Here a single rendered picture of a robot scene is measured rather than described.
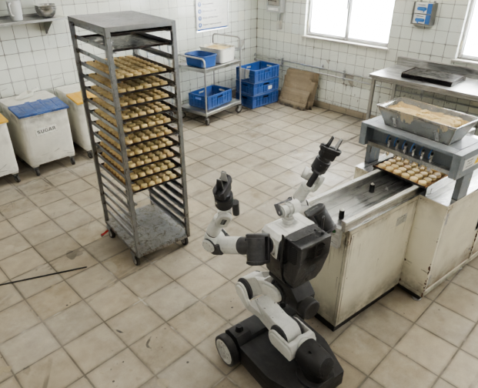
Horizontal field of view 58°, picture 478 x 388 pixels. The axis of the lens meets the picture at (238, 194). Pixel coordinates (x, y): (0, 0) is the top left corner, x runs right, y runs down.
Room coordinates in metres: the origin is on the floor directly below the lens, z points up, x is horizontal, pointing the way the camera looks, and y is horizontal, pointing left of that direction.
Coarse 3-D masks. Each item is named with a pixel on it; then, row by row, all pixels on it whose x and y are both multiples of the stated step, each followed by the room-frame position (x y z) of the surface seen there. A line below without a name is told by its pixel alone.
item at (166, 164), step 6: (102, 156) 3.14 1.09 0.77; (108, 156) 3.11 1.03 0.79; (114, 162) 2.99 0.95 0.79; (156, 162) 3.00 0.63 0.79; (162, 162) 3.03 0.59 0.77; (168, 162) 2.99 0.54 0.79; (120, 168) 2.90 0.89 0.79; (138, 168) 2.94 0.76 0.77; (144, 168) 2.90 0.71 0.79; (150, 168) 2.92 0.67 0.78; (156, 168) 2.90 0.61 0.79; (162, 168) 2.90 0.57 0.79; (168, 168) 2.94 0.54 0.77; (132, 174) 2.79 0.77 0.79; (138, 174) 2.83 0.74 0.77; (144, 174) 2.80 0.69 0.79
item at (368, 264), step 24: (360, 192) 2.44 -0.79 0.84; (384, 192) 2.44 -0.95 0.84; (336, 216) 2.15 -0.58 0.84; (384, 216) 2.19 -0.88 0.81; (408, 216) 2.36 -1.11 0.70; (360, 240) 2.07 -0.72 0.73; (384, 240) 2.22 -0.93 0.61; (408, 240) 2.41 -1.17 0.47; (336, 264) 2.04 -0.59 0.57; (360, 264) 2.09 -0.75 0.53; (384, 264) 2.26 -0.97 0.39; (336, 288) 2.02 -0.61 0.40; (360, 288) 2.12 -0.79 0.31; (384, 288) 2.30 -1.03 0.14; (336, 312) 2.00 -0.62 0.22; (360, 312) 2.21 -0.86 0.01
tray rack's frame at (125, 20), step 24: (72, 24) 3.16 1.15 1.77; (96, 24) 2.80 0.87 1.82; (120, 24) 2.80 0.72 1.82; (144, 24) 2.83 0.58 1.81; (168, 24) 2.93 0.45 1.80; (96, 168) 3.15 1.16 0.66; (144, 216) 3.22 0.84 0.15; (168, 216) 3.22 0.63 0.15; (144, 240) 2.86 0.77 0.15; (168, 240) 2.86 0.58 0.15
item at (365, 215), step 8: (400, 192) 2.33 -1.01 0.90; (408, 192) 2.34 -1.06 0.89; (416, 192) 2.41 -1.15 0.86; (384, 200) 2.24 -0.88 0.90; (392, 200) 2.24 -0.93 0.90; (400, 200) 2.30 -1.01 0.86; (376, 208) 2.15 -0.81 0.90; (384, 208) 2.20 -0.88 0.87; (352, 216) 2.06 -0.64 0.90; (360, 216) 2.06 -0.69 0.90; (368, 216) 2.11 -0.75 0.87; (344, 224) 1.99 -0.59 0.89; (352, 224) 2.02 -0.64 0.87
